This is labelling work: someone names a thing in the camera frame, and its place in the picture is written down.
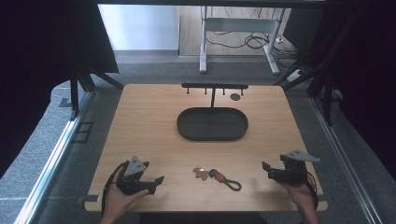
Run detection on white power strip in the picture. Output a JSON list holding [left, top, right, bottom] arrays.
[[286, 69, 304, 83]]

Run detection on aluminium rail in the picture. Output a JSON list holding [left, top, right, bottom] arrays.
[[13, 91, 96, 224], [308, 96, 385, 224]]

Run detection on person's left hand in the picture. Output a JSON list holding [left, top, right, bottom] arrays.
[[99, 167, 150, 224]]

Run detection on black metal stand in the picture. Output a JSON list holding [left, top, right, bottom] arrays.
[[273, 12, 345, 127], [65, 52, 125, 122]]

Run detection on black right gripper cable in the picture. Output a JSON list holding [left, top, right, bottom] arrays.
[[305, 172, 319, 210]]

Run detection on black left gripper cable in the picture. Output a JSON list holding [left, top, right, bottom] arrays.
[[101, 161, 130, 217]]

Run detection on keychain with green cord loop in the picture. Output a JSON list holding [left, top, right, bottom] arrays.
[[192, 166, 243, 192]]

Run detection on black floor cables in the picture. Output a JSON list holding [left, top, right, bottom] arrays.
[[206, 29, 301, 61]]

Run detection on person's right hand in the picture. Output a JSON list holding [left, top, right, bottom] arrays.
[[276, 180, 320, 224]]

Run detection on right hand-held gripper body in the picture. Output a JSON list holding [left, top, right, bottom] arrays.
[[268, 148, 321, 187]]

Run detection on black key rack with tray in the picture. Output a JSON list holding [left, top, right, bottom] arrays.
[[176, 82, 249, 142]]

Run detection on white metal desk frame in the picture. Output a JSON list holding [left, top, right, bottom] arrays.
[[199, 5, 286, 76]]

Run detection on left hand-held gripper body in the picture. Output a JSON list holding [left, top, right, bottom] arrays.
[[116, 155, 156, 196]]

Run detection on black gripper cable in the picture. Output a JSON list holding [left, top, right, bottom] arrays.
[[305, 172, 319, 210], [101, 161, 130, 217]]

